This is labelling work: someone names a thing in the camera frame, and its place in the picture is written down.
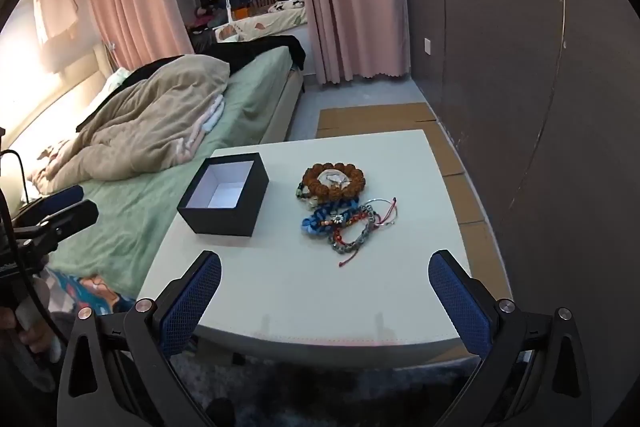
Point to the mattress with printed sheet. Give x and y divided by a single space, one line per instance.
270 23

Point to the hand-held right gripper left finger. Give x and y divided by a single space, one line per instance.
192 307

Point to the black clothing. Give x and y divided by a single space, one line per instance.
270 44

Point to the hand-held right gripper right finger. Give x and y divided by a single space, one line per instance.
460 307

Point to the beige blanket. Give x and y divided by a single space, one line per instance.
150 117

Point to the black jewelry box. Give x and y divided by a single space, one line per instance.
220 222

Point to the hanging white cloth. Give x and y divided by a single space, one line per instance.
55 2

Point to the colourful printed cloth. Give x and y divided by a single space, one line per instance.
95 292

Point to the white pillow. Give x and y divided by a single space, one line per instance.
112 82

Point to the flat cardboard sheet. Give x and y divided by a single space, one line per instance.
375 119

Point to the white wall socket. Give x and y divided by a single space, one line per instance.
427 47

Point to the bed with green sheet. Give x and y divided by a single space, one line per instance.
240 97

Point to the beige headboard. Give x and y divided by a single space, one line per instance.
50 97

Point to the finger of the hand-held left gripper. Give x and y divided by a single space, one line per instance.
75 214
65 196

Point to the pink and white cloth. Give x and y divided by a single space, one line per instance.
210 117

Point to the person's left hand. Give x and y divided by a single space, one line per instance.
35 339

